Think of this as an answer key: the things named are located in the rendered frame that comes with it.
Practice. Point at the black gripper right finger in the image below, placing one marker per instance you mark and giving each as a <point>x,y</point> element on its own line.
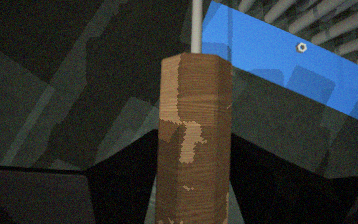
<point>271,190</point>

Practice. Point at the small silver hex nut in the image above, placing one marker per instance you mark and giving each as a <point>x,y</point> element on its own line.
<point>303,46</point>

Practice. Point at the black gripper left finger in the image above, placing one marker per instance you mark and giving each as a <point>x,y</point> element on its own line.
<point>115,191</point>

